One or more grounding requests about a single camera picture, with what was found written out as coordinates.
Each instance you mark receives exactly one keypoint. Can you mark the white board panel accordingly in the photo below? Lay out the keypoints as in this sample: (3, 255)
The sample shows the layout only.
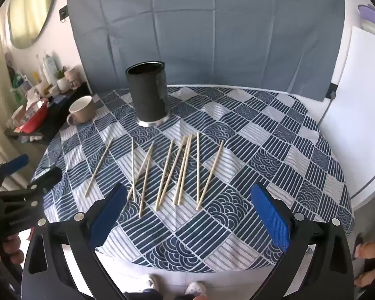
(356, 115)

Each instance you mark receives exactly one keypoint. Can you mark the grey-blue backdrop cloth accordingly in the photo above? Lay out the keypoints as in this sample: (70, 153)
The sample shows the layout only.
(206, 31)

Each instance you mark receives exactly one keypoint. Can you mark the row of wooden chopsticks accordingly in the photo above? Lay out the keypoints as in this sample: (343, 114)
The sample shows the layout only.
(197, 162)

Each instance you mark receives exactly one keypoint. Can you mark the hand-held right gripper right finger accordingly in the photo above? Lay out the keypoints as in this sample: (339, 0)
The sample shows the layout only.
(272, 220)

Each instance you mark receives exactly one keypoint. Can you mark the red bowl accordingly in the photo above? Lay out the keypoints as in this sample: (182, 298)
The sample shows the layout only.
(34, 120)

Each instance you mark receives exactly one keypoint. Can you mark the white plastic bottle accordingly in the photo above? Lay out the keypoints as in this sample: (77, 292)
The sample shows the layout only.
(50, 68)

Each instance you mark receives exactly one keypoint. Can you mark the round wall mirror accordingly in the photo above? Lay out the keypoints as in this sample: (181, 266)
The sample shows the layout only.
(31, 9)

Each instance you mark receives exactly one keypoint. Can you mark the pink cup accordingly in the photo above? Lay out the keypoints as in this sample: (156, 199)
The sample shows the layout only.
(72, 78)

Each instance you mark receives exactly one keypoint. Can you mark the black cylindrical utensil holder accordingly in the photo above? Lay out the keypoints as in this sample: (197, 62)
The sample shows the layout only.
(147, 93)

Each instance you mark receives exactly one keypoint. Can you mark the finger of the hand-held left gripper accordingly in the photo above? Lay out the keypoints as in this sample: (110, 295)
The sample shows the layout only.
(17, 163)
(48, 176)

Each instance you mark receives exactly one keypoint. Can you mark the purple cloth item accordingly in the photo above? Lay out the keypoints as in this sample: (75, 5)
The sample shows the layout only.
(373, 17)

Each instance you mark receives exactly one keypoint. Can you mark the blue white patterned tablecloth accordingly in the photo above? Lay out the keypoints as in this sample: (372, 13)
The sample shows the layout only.
(243, 150)

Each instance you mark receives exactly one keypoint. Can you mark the dark side shelf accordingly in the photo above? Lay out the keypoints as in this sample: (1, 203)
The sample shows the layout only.
(54, 122)

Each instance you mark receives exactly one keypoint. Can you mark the white clog shoe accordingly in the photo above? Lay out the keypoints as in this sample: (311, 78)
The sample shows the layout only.
(150, 284)
(195, 288)

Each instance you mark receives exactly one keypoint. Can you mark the black clip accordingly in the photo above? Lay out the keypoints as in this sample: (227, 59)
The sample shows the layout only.
(63, 14)
(332, 91)

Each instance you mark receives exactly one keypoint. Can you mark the small potted plant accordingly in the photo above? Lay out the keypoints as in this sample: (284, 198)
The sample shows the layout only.
(62, 81)

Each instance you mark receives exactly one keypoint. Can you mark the person's left hand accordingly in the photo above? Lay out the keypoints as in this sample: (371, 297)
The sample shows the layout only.
(9, 248)

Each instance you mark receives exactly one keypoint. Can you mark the beige ceramic mug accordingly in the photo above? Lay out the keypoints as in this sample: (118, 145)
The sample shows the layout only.
(82, 111)

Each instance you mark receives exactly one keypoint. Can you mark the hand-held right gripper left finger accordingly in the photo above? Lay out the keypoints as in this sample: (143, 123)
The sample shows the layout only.
(107, 217)

